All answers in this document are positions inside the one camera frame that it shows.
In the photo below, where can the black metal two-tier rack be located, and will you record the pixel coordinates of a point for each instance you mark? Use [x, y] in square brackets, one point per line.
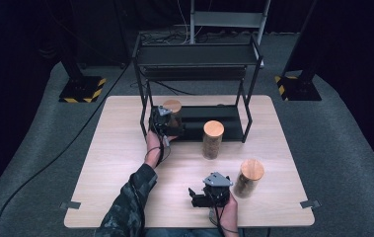
[194, 54]

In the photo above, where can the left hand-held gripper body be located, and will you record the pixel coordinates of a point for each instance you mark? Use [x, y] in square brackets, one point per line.
[161, 120]

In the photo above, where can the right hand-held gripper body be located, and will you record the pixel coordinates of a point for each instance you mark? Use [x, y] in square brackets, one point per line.
[216, 191]

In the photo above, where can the grey metal table clip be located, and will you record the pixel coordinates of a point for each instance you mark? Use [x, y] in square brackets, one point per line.
[310, 204]
[70, 205]

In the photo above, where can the person's right hand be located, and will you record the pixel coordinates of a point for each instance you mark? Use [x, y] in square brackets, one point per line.
[230, 214]

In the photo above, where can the person's left hand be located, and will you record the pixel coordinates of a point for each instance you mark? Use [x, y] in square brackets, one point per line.
[153, 148]

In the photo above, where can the black stand with striped base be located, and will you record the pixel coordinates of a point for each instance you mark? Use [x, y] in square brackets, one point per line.
[301, 89]
[82, 89]

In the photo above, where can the grey metal frame stand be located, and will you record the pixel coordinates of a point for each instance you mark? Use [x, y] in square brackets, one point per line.
[227, 19]

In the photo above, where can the glass jar with wooden lid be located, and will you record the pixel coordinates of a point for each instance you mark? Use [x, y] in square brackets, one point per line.
[213, 141]
[173, 110]
[252, 169]

